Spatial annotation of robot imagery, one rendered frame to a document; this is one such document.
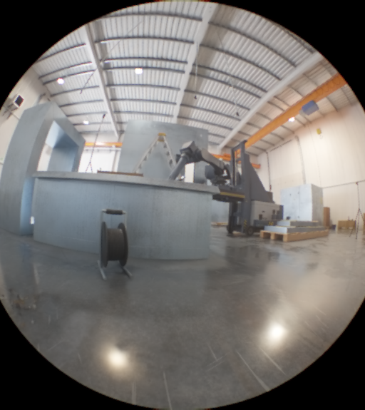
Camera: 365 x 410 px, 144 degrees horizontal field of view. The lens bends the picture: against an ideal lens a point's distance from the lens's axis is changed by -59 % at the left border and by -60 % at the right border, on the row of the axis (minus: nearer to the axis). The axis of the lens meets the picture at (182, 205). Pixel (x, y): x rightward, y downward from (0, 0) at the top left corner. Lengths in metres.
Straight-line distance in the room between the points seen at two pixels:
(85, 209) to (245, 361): 1.30
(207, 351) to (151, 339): 0.16
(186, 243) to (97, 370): 1.09
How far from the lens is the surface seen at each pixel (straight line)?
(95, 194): 1.24
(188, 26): 8.00
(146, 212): 1.16
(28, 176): 1.85
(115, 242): 0.81
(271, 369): 0.47
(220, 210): 7.97
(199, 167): 4.26
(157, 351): 0.46
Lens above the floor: 0.37
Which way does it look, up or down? 4 degrees up
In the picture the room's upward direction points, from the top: 4 degrees clockwise
